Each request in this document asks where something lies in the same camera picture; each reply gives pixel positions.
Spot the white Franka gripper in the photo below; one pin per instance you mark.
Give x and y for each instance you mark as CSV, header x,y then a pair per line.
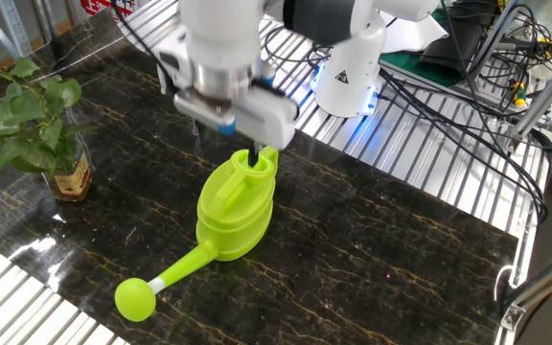
x,y
266,120

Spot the lime green watering can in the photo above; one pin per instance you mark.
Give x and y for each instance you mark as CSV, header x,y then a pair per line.
x,y
235,215

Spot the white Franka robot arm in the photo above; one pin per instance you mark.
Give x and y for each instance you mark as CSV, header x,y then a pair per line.
x,y
218,43

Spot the green leafy plant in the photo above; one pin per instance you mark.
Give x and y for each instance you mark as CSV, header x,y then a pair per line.
x,y
27,110

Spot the dark marble pattern mat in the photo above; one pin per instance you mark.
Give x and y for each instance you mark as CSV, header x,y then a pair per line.
x,y
328,239

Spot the glass bottle with label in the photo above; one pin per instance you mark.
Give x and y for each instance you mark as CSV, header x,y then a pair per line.
x,y
72,184

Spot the white cloth sheet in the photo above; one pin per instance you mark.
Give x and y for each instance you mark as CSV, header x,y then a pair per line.
x,y
415,36

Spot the red white sign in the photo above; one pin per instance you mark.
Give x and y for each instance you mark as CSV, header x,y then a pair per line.
x,y
108,7

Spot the black pouch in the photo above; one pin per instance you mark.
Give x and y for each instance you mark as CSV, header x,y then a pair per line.
x,y
453,48

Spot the yellow green screwdriver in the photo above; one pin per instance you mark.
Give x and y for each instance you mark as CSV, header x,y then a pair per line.
x,y
519,96

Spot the silver blue-tipped camera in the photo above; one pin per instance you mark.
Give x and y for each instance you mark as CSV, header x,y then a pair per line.
x,y
204,112
267,74

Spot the grey metal frame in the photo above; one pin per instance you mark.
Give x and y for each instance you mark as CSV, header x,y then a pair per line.
x,y
12,29

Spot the aluminium diagonal post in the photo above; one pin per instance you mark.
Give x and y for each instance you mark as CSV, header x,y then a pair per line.
x,y
544,93

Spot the aluminium bracket post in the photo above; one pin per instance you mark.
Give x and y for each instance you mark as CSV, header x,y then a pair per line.
x,y
544,282

